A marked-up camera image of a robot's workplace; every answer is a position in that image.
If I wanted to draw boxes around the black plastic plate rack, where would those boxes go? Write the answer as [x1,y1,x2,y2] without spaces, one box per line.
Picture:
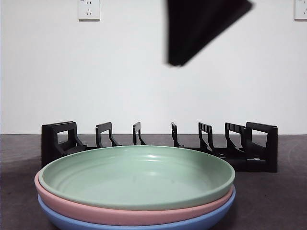
[41,121,278,173]

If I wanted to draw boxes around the green round plate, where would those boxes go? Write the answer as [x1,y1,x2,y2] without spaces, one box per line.
[38,145,236,211]

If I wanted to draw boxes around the pink round plate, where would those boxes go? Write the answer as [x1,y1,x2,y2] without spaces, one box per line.
[35,172,237,226]

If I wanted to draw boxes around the blue round plate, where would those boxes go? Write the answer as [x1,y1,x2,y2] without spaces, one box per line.
[37,191,235,230]

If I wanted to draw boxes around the white wall socket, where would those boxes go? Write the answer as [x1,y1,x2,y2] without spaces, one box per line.
[78,0,101,22]
[294,0,307,21]

